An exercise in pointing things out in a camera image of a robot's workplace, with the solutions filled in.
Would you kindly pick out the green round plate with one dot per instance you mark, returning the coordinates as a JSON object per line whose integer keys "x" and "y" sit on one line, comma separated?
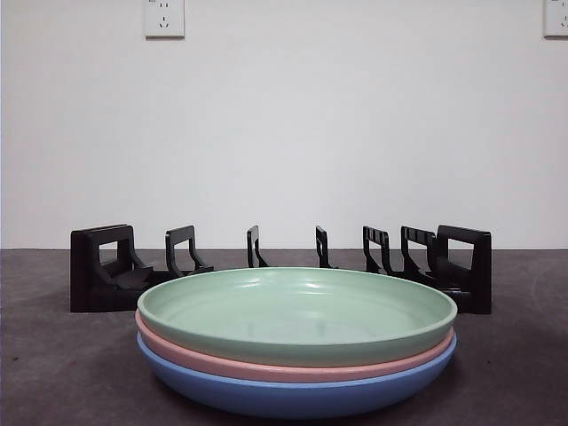
{"x": 222, "y": 319}

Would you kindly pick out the pink round plate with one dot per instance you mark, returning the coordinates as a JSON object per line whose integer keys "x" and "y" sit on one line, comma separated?
{"x": 222, "y": 361}

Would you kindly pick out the blue round plate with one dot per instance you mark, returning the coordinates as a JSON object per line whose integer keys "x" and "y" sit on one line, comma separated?
{"x": 288, "y": 399}

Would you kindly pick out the black plastic dish rack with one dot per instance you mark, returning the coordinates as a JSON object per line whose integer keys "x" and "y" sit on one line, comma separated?
{"x": 84, "y": 266}

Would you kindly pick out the white wall socket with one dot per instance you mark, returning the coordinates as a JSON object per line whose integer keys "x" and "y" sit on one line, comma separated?
{"x": 557, "y": 18}
{"x": 164, "y": 20}

